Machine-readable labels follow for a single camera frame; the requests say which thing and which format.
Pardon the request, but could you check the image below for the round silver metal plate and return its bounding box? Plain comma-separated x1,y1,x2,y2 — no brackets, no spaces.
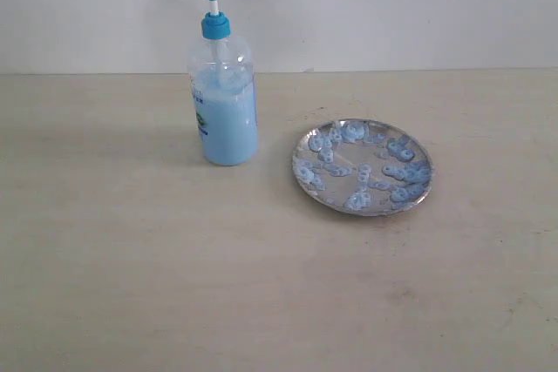
292,118,435,217

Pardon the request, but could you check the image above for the clear blue pump bottle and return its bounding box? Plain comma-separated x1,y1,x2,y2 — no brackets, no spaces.
187,0,258,166

